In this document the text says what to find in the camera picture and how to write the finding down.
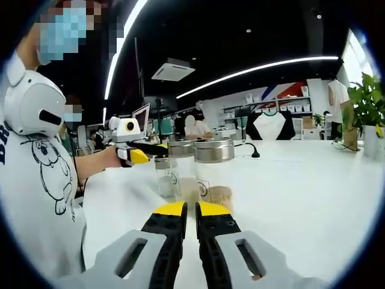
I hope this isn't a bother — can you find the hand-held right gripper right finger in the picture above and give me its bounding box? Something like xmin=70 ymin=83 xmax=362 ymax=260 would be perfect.
xmin=194 ymin=200 xmax=328 ymax=289

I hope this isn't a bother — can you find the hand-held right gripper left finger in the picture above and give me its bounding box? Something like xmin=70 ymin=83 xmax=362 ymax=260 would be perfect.
xmin=60 ymin=200 xmax=189 ymax=289

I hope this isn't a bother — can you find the tall seasoning bottle white powder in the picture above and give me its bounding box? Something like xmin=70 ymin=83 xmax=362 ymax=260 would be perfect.
xmin=167 ymin=140 xmax=201 ymax=203

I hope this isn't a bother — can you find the small seasoning bottle grey powder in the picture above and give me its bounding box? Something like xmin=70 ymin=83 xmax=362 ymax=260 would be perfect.
xmin=154 ymin=156 xmax=178 ymax=199

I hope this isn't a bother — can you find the tall seasoning bottle brown powder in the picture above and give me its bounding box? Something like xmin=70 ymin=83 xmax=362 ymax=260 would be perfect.
xmin=193 ymin=137 xmax=235 ymax=211

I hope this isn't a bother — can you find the person's left hand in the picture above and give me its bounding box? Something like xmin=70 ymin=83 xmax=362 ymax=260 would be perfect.
xmin=103 ymin=146 xmax=125 ymax=170

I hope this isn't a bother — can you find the silver laptop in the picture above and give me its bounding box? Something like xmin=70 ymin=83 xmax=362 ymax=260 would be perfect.
xmin=131 ymin=103 xmax=150 ymax=139

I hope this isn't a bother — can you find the tall black pole stand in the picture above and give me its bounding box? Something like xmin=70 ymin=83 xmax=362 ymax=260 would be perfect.
xmin=134 ymin=37 xmax=145 ymax=105

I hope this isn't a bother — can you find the long ceiling light strip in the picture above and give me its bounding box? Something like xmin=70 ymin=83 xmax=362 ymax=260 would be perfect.
xmin=103 ymin=0 xmax=150 ymax=101
xmin=176 ymin=55 xmax=340 ymax=99

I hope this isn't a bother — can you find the ceiling air conditioner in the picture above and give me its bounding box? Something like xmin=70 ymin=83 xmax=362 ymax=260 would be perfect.
xmin=151 ymin=57 xmax=196 ymax=82

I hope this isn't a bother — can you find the white shoulder-worn device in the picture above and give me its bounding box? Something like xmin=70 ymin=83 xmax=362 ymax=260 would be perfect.
xmin=3 ymin=52 xmax=67 ymax=136

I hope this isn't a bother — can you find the person in white shirt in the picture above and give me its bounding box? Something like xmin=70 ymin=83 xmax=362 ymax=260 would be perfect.
xmin=0 ymin=51 xmax=88 ymax=278

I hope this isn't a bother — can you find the shelf of white storage bins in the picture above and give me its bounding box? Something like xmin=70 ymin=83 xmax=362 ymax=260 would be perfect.
xmin=222 ymin=85 xmax=312 ymax=121

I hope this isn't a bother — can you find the green potted plant white pot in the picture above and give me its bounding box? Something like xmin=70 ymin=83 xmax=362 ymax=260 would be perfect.
xmin=332 ymin=72 xmax=385 ymax=157

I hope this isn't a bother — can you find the window with white blinds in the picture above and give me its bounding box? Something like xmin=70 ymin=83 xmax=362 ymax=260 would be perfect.
xmin=341 ymin=28 xmax=377 ymax=88

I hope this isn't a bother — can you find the black camera tripod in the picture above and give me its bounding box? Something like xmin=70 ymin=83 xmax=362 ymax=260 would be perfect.
xmin=155 ymin=96 xmax=165 ymax=145

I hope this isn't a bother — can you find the black table cable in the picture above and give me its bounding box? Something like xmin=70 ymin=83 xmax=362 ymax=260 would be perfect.
xmin=234 ymin=143 xmax=261 ymax=159

